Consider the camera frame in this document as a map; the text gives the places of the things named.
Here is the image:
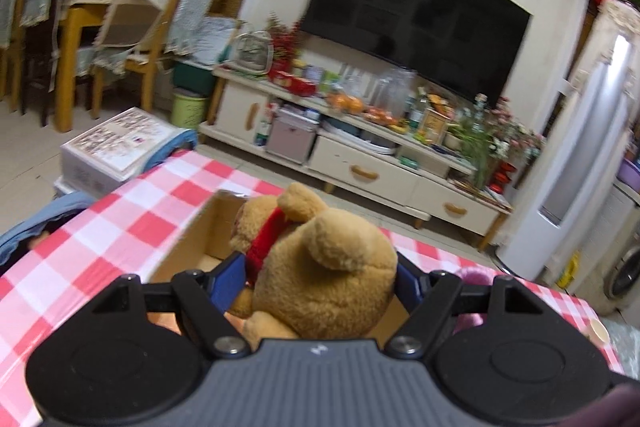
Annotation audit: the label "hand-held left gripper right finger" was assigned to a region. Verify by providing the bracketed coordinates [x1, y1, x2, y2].
[384, 257, 551, 358]

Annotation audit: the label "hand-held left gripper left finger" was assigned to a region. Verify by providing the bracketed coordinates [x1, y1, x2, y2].
[90, 253, 251, 356]

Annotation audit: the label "cardboard box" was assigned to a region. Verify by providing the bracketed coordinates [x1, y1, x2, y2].
[140, 189, 416, 343]

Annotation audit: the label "brown plush bear red scarf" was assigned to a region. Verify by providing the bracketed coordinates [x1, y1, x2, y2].
[229, 182, 400, 340]

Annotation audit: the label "pink knit cloth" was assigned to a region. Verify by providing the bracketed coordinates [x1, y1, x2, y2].
[452, 267, 493, 333]

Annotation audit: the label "cream television cabinet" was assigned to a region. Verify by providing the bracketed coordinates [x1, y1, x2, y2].
[199, 67, 513, 253]

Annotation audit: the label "red checkered tablecloth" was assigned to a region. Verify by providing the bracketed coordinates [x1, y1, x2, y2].
[0, 149, 628, 427]

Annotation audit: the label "red vase stand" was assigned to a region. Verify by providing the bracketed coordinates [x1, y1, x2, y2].
[492, 159, 516, 192]

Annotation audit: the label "green potted plant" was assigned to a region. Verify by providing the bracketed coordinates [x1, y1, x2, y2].
[445, 107, 501, 188]

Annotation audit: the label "grey storage box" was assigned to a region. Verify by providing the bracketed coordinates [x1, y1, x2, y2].
[265, 107, 321, 165]

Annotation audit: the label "green trash bin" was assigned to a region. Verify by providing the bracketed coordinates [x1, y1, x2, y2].
[171, 89, 211, 130]

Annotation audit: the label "white box with photo print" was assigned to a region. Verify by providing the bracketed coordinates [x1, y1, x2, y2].
[60, 107, 183, 195]

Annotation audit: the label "artificial flower bouquet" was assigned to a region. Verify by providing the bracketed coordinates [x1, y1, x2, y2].
[475, 94, 546, 162]

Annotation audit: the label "blue fabric seat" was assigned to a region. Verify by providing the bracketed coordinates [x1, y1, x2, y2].
[0, 191, 98, 268]

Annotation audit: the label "bag of oranges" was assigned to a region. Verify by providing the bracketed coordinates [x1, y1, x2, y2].
[327, 92, 363, 115]

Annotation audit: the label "clear plastic bag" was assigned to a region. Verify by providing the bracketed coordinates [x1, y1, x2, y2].
[370, 69, 418, 118]

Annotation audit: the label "paper cup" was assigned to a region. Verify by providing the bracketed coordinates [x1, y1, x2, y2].
[587, 319, 611, 344]

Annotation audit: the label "red gift box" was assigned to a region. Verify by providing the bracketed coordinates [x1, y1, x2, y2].
[270, 72, 321, 96]

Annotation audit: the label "washing machine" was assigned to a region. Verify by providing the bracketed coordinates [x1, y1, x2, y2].
[602, 234, 640, 308]

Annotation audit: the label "white standing air conditioner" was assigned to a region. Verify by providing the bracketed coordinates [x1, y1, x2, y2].
[495, 0, 640, 280]

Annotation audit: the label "red berry branches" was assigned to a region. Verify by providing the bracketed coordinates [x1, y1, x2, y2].
[267, 14, 301, 62]

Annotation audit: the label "purple plastic basin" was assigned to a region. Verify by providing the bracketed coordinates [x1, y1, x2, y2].
[615, 157, 640, 195]

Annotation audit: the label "black television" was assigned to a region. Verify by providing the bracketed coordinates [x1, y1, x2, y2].
[302, 0, 531, 110]

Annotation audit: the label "wooden chair with knit cover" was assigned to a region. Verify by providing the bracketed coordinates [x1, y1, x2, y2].
[92, 0, 211, 112]

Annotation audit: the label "yellow wooden dining table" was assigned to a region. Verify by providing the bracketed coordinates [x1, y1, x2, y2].
[55, 0, 176, 132]

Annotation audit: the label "wooden picture frame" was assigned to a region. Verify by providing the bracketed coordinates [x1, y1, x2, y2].
[417, 107, 451, 142]

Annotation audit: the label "grey desk frame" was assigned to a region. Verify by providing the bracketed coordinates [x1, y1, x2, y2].
[234, 32, 273, 75]

